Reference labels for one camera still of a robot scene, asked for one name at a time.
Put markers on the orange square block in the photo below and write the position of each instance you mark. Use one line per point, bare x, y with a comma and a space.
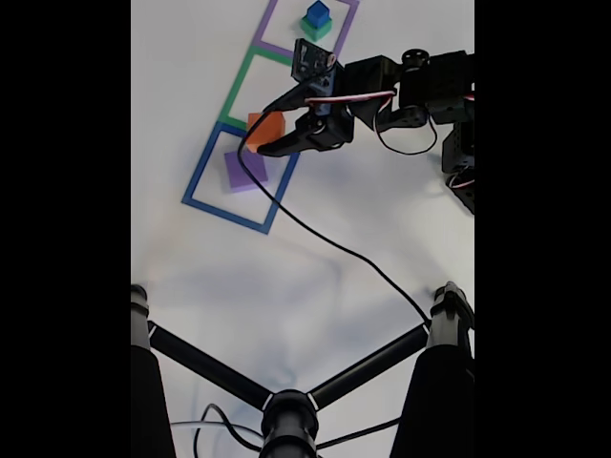
265, 131

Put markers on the purple square block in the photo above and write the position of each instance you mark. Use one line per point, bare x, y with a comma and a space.
248, 172

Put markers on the green square block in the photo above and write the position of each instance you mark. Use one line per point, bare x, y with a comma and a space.
315, 31

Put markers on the small blue cube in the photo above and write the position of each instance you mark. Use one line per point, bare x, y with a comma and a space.
317, 12

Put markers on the black tripod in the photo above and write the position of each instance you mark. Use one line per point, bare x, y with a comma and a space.
288, 420

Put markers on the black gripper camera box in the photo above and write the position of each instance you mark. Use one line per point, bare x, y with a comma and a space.
315, 64

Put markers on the green square frame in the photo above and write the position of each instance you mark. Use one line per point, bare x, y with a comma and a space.
234, 90

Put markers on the purple square frame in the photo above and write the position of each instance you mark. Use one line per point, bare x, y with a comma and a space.
260, 33

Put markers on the blue square frame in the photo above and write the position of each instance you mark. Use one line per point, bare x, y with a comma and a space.
200, 167

